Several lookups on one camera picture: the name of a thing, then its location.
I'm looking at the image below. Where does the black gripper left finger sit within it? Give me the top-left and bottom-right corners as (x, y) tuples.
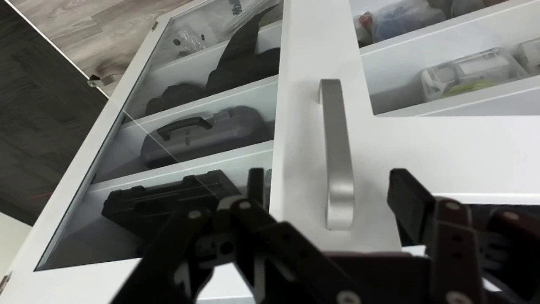
(249, 167), (266, 204)

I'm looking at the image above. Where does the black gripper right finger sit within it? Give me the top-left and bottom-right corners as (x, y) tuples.
(387, 168), (436, 244)

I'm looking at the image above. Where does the silver door handle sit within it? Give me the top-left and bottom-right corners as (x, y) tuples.
(320, 79), (357, 229)

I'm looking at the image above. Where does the white glass cabinet door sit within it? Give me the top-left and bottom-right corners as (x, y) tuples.
(271, 0), (540, 251)
(0, 0), (284, 304)

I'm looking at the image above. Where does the grey plastic tool case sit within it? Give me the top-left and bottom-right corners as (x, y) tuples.
(141, 106), (274, 167)

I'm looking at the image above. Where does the black plastic tool case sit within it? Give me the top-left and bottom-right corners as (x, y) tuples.
(102, 170), (240, 239)

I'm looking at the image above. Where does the black bag on shelf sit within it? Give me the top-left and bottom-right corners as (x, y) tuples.
(146, 6), (281, 114)

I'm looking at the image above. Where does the clear plastic parts box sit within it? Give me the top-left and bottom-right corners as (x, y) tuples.
(421, 47), (529, 101)

